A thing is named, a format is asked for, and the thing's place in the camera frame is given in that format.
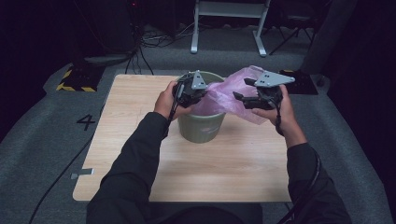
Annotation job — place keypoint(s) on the grey tape strip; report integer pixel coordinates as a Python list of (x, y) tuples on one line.
[(84, 172)]

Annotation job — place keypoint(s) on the person's right hand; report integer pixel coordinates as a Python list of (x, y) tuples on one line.
[(285, 119)]

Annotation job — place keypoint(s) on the green plastic bin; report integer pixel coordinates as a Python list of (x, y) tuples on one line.
[(199, 129)]

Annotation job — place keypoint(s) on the white metal stand frame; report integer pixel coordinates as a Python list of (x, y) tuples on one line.
[(229, 9)]

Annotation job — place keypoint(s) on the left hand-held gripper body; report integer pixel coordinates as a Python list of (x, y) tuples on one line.
[(188, 93)]

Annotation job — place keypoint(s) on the pink plastic bag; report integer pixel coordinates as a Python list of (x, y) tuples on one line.
[(222, 96)]

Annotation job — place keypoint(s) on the grey column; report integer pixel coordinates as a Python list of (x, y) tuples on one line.
[(323, 37)]

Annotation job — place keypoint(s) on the grey stand base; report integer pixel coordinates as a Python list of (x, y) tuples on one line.
[(106, 59)]

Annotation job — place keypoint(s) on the person's left hand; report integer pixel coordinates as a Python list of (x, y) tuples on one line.
[(165, 102)]

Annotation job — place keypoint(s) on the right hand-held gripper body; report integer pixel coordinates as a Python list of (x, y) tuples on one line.
[(267, 99)]

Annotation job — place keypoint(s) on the person's dark lap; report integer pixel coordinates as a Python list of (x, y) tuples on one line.
[(205, 216)]

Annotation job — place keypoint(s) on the black tripod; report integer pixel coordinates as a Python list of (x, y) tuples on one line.
[(292, 32)]

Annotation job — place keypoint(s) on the black yellow striped block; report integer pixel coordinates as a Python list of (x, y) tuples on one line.
[(303, 85), (81, 79)]

